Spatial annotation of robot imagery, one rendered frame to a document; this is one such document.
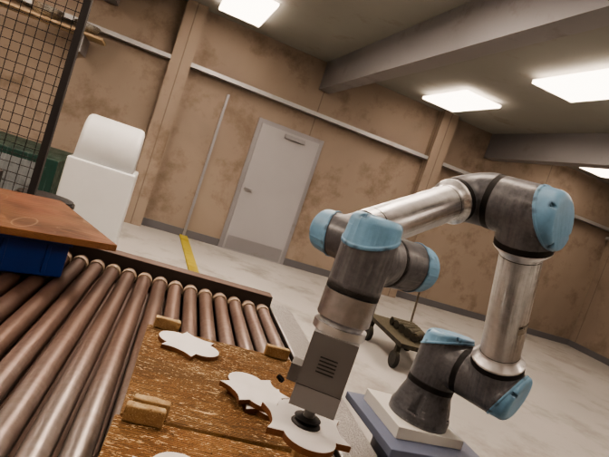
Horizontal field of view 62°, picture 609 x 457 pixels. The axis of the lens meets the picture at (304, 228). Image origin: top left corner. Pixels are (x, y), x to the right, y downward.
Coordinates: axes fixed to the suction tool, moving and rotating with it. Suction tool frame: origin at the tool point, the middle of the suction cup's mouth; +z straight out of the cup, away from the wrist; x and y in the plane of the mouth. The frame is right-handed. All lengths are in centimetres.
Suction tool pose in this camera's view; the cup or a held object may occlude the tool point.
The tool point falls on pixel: (303, 431)
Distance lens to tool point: 76.4
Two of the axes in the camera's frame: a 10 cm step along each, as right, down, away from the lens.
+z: -3.2, 9.4, 0.7
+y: -1.2, 0.4, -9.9
